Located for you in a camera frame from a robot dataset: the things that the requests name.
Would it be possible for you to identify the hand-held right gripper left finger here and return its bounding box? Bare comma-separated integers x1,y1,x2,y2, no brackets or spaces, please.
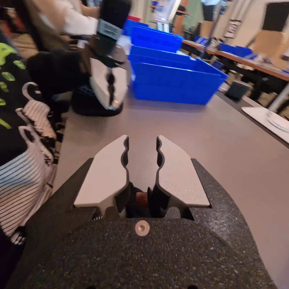
74,135,132,217

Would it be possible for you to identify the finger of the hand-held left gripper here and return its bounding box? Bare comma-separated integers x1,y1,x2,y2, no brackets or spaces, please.
89,60,112,110
112,60,132,110

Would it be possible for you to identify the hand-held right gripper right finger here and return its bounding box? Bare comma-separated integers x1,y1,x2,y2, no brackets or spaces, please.
149,135,211,218

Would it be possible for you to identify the blue plastic bin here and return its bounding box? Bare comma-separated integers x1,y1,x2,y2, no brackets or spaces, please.
219,43,253,58
123,19,149,36
128,45,228,105
131,26,183,52

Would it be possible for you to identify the person's left forearm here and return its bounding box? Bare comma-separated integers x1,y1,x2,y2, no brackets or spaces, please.
27,50,91,97

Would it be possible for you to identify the person's left hand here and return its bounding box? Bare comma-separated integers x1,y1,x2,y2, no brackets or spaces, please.
80,44,93,76

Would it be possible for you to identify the roll-up banner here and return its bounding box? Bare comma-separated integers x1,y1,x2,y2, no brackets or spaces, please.
151,0,181,23

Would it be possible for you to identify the black printed shirt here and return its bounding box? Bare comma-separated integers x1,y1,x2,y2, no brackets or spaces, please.
0,43,66,246

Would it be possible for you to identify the white sign stand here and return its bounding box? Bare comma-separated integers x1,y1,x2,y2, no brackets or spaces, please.
242,106,289,145

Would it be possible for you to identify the grey tool case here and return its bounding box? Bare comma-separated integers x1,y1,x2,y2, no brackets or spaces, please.
226,81,250,101

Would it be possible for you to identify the long wooden desk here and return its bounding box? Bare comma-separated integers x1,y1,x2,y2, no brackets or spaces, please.
181,40,289,97

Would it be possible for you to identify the black monitor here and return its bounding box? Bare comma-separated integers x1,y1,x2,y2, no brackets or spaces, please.
262,2,289,32

